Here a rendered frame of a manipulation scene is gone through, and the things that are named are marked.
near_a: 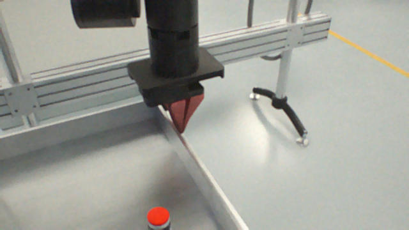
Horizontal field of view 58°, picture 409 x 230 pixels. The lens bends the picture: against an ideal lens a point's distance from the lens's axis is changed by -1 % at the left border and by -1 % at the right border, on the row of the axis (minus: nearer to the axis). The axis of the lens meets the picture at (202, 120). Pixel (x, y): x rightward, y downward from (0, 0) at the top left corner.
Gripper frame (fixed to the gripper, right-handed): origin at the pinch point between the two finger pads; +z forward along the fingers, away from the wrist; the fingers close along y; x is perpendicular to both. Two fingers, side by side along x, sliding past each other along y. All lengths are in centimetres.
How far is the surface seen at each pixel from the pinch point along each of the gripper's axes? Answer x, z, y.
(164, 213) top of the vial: 14.9, -2.9, 7.6
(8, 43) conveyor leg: -87, 20, 23
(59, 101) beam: -85, 44, 13
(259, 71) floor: -136, 89, -109
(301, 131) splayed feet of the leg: -68, 83, -89
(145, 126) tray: -3.9, 1.5, 3.5
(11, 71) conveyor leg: -86, 29, 25
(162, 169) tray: 5.0, 1.6, 4.4
